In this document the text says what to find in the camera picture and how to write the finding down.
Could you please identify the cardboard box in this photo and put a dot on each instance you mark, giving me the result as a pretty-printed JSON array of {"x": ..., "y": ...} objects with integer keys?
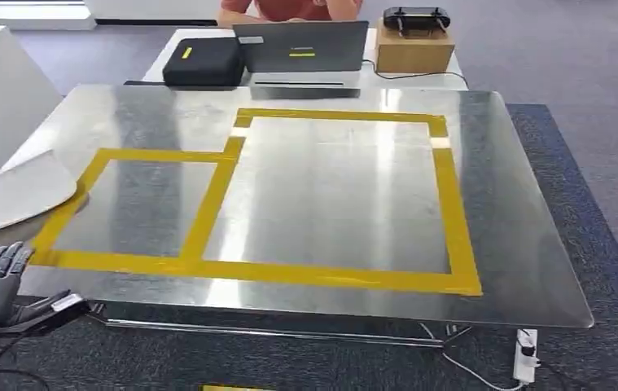
[{"x": 414, "y": 51}]

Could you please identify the white low platform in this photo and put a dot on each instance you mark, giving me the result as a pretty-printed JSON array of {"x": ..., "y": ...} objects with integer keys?
[{"x": 28, "y": 16}]

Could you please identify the steel bench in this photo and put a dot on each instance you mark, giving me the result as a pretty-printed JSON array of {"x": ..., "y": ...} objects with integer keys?
[{"x": 314, "y": 205}]

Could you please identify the black handheld controller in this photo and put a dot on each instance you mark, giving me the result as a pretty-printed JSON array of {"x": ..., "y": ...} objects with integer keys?
[{"x": 416, "y": 18}]

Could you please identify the white side cabinet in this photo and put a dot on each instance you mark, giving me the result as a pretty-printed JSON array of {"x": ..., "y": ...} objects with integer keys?
[{"x": 1, "y": 92}]

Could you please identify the yellow tape outline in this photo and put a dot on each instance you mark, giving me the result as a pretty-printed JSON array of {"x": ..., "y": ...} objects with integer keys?
[{"x": 209, "y": 216}]

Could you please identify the white table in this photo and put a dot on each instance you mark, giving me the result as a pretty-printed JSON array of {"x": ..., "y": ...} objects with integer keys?
[{"x": 411, "y": 80}]

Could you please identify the white curved plastic panel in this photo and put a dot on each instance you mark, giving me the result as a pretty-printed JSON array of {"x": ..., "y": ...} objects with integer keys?
[{"x": 17, "y": 194}]

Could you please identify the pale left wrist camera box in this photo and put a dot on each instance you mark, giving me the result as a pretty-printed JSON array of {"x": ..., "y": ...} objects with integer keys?
[{"x": 67, "y": 302}]

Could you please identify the person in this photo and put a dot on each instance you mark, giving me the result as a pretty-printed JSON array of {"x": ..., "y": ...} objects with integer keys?
[{"x": 281, "y": 10}]

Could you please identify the black zip case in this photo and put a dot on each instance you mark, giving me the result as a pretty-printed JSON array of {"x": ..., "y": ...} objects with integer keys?
[{"x": 203, "y": 62}]

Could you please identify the white power strip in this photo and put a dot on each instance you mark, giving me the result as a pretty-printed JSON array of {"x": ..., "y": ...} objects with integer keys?
[{"x": 524, "y": 356}]

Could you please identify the dark grey laptop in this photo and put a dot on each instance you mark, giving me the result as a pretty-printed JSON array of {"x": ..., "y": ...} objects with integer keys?
[{"x": 300, "y": 46}]

